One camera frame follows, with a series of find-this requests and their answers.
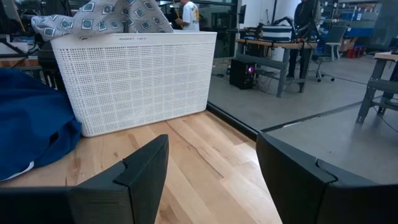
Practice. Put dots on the blue white striped basket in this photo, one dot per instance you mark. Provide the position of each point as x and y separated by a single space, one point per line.
276 33

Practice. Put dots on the blue bin shelf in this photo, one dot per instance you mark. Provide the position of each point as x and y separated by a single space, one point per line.
360 31

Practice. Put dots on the wooden top work table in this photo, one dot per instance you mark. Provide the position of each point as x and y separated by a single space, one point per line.
280 44

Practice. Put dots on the grey patterned hospital gown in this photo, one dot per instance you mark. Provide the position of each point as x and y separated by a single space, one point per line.
102 15

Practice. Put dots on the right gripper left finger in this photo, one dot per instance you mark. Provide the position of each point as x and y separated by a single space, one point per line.
93 202

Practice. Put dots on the grey office chair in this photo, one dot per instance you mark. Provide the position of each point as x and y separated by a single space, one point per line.
334 37

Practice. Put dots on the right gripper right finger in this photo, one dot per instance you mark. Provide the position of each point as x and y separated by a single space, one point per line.
326 202

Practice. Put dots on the black computer tower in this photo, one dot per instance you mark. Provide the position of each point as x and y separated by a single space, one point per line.
241 74

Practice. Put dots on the white plastic laundry basket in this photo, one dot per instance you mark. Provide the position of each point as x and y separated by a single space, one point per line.
133 87

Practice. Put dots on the grey workbench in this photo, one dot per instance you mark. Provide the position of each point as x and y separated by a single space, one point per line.
382 85

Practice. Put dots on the dark blue garment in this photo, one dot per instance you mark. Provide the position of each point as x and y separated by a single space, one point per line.
31 124

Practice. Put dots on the person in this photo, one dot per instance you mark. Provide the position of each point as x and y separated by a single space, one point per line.
190 15
304 18

